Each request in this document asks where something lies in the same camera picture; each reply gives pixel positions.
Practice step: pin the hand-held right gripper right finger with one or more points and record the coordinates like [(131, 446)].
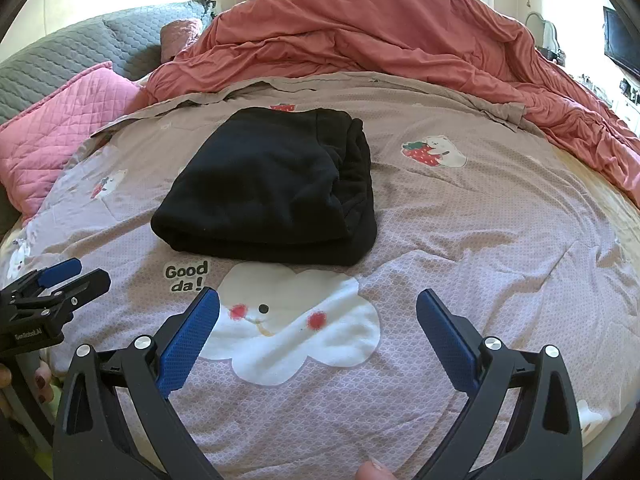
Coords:
[(450, 340)]

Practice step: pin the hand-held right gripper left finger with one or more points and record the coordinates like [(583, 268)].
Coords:
[(187, 340)]

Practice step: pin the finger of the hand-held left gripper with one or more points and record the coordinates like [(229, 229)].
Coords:
[(60, 271), (90, 282)]

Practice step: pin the black sweater with orange cuffs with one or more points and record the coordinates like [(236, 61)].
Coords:
[(260, 185)]

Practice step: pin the person's left hand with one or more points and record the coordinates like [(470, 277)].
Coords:
[(44, 377)]

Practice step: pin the person's right hand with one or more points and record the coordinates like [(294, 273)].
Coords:
[(374, 471)]

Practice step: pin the mauve printed bed cover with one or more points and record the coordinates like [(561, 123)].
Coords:
[(475, 240)]

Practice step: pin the pink quilted pillow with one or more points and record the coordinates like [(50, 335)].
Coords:
[(65, 120)]

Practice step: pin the cream bed sheet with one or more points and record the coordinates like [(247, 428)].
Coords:
[(610, 200)]

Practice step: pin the dusty pink small pillow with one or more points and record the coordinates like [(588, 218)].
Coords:
[(180, 35)]

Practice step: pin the coral red duvet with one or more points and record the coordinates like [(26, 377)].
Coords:
[(375, 35)]

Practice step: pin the white handbag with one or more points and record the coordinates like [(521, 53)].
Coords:
[(545, 37)]

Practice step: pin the black television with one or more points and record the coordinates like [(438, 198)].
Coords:
[(622, 40)]

